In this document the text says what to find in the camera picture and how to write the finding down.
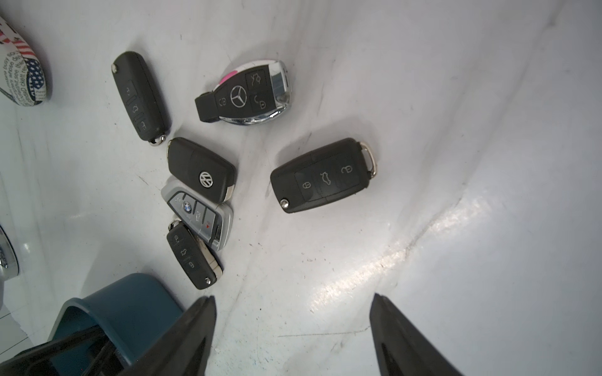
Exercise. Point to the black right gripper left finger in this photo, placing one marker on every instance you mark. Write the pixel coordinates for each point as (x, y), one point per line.
(185, 348)

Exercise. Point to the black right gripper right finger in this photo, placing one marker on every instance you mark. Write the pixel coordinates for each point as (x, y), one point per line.
(401, 349)

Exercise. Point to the black flip key fob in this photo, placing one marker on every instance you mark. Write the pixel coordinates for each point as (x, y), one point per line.
(198, 261)

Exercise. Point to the black car key fob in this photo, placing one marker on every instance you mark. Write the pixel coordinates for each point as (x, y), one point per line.
(324, 175)

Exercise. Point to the teal storage box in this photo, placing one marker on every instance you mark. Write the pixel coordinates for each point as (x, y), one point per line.
(128, 316)

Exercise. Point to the silver BMW smart key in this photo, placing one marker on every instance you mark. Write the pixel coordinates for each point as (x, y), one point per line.
(210, 221)

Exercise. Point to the black VW key fob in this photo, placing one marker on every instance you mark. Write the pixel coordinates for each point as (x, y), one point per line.
(204, 171)

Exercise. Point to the black slim key fob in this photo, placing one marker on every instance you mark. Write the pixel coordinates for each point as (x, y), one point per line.
(141, 97)

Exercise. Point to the silver Mercedes key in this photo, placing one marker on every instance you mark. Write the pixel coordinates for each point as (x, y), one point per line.
(254, 93)

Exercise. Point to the silver chrome cup stand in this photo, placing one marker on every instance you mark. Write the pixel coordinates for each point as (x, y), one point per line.
(9, 263)

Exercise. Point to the flag print can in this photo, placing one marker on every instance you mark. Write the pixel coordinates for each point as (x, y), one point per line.
(22, 76)

